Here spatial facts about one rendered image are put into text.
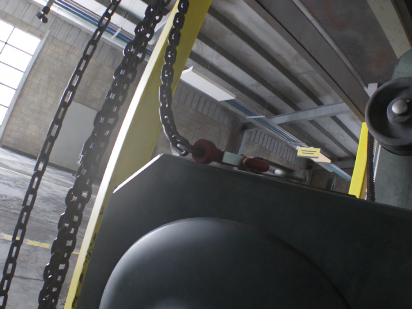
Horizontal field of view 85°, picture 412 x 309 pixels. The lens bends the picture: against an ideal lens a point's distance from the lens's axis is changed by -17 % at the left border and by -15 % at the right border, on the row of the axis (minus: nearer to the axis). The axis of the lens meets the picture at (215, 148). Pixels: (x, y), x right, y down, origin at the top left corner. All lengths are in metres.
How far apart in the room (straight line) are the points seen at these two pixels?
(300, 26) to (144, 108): 1.02
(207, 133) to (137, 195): 11.02
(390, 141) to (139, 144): 0.86
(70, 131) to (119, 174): 7.90
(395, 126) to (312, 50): 0.71
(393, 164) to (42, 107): 9.11
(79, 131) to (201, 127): 5.08
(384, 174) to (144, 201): 1.00
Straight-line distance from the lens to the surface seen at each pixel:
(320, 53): 1.66
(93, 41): 0.39
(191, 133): 10.92
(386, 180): 1.17
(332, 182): 0.66
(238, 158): 0.32
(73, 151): 8.71
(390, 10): 1.47
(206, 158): 0.27
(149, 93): 0.83
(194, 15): 0.99
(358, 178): 2.12
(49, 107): 9.36
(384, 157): 1.21
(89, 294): 0.44
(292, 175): 0.49
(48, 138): 0.36
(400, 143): 1.03
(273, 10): 1.39
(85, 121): 8.75
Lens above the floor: 0.81
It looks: 10 degrees up
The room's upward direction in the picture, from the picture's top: 18 degrees clockwise
